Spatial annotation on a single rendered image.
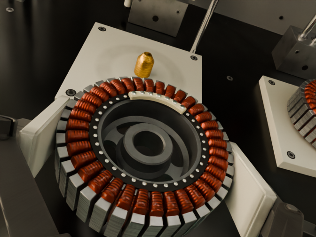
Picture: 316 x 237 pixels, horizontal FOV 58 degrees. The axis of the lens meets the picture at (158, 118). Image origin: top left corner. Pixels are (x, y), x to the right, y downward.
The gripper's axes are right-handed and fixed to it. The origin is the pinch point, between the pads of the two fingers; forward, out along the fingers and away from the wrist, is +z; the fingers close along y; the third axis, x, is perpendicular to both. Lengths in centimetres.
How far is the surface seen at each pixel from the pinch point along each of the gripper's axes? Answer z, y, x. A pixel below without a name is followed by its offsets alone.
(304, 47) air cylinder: 24.9, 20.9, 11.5
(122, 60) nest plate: 17.4, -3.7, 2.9
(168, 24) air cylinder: 26.6, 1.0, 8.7
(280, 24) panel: 37.6, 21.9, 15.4
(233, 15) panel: 38.3, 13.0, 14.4
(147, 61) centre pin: 14.7, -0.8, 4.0
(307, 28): 25.8, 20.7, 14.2
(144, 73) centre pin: 15.2, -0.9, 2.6
